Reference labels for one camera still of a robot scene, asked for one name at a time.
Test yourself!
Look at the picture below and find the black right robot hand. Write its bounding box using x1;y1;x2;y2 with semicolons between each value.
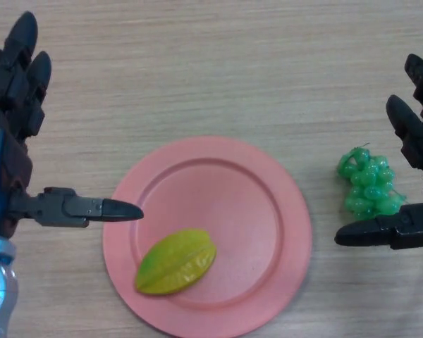
333;53;423;251

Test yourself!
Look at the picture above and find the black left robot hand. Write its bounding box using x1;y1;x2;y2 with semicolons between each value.
0;11;145;237

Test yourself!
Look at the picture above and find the yellow starfruit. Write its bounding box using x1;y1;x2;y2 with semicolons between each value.
134;227;219;297

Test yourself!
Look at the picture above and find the pink round plate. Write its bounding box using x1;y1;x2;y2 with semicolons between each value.
102;136;313;338

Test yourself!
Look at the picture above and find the green grape bunch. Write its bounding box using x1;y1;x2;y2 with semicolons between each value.
336;142;408;222

